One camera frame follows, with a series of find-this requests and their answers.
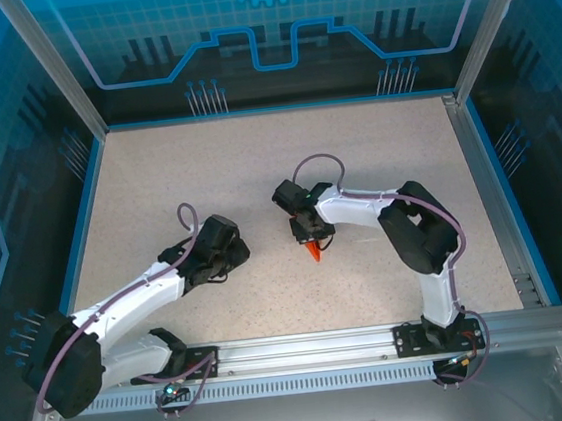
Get thin black right gripper cable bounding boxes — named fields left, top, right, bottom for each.
left=316, top=232, right=338, bottom=254

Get aluminium frame post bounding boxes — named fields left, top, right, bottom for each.
left=0, top=0, right=110, bottom=150
left=443, top=0, right=554, bottom=106

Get small adapter board with LED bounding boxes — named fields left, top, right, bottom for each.
left=441, top=350, right=481, bottom=371
left=158, top=378, right=190, bottom=404

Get blue gear graphic wall panel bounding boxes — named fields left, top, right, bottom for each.
left=20, top=0, right=525, bottom=135

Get aluminium side rail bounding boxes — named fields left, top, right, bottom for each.
left=441, top=85, right=549, bottom=317

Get blue table edge strip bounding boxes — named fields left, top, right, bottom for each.
left=40, top=135, right=125, bottom=325
left=463, top=90, right=562, bottom=315
left=103, top=85, right=457, bottom=135

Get orange paper sheet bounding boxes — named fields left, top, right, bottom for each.
left=302, top=238, right=326, bottom=265

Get slotted grey cable duct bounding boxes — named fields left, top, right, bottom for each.
left=79, top=359, right=445, bottom=418

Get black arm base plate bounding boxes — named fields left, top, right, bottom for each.
left=127, top=344, right=223, bottom=388
left=392, top=314, right=484, bottom=360

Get aluminium mounting rail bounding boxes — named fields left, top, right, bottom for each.
left=102, top=304, right=562, bottom=394

